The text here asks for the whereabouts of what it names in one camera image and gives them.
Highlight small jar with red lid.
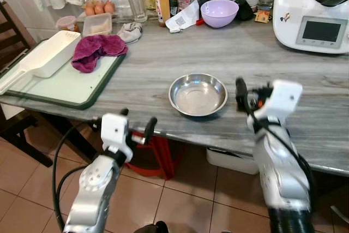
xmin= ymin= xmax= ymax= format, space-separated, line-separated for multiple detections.
xmin=56 ymin=15 xmax=80 ymax=33

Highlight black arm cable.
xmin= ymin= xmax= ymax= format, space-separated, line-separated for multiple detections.
xmin=246 ymin=107 xmax=317 ymax=212
xmin=52 ymin=117 xmax=105 ymax=218

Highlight white paper receipt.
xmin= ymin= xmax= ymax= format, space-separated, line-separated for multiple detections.
xmin=166 ymin=0 xmax=201 ymax=33

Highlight white plastic box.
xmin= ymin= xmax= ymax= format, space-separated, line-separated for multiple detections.
xmin=206 ymin=147 xmax=260 ymax=176

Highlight orange sauce bottle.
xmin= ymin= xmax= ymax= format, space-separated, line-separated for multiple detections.
xmin=153 ymin=0 xmax=171 ymax=27

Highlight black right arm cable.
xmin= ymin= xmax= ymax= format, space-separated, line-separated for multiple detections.
xmin=246 ymin=107 xmax=317 ymax=212

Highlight purple terry towel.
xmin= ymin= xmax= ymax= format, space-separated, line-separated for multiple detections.
xmin=71 ymin=34 xmax=129 ymax=74

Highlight lilac plastic bowl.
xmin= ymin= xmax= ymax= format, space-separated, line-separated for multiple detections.
xmin=200 ymin=0 xmax=239 ymax=29

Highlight white plastic cutlery tray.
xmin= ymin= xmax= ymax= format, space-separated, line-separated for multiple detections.
xmin=0 ymin=30 xmax=81 ymax=95

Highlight white kitchen food processor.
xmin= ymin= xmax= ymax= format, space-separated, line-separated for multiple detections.
xmin=273 ymin=0 xmax=349 ymax=55

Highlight small yellow packet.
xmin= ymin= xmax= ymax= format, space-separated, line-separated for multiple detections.
xmin=255 ymin=10 xmax=272 ymax=25

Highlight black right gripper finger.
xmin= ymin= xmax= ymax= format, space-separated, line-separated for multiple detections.
xmin=235 ymin=77 xmax=249 ymax=112

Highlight stainless steel bowl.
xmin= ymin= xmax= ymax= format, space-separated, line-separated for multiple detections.
xmin=169 ymin=73 xmax=228 ymax=117

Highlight grey crumpled cloth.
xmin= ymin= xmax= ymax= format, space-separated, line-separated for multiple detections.
xmin=117 ymin=22 xmax=144 ymax=45

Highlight tall clear drinking glass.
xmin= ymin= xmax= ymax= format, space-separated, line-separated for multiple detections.
xmin=123 ymin=0 xmax=148 ymax=23

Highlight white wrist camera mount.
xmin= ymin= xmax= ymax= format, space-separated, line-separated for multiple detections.
xmin=101 ymin=113 xmax=132 ymax=155
xmin=253 ymin=79 xmax=304 ymax=125

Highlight green rimmed cutting board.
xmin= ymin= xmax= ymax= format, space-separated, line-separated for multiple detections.
xmin=0 ymin=39 xmax=129 ymax=110

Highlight red plastic stool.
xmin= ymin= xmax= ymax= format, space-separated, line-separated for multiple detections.
xmin=124 ymin=132 xmax=184 ymax=181

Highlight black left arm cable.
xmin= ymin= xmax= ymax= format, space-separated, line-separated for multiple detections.
xmin=52 ymin=117 xmax=105 ymax=218

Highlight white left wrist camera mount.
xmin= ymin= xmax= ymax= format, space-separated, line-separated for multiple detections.
xmin=101 ymin=113 xmax=132 ymax=155

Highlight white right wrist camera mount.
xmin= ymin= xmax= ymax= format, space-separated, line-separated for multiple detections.
xmin=253 ymin=79 xmax=304 ymax=125

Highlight clear lidded plastic container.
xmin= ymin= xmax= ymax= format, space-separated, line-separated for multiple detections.
xmin=83 ymin=13 xmax=113 ymax=37

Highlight dark wooden chair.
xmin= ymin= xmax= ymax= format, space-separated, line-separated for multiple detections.
xmin=0 ymin=1 xmax=55 ymax=168

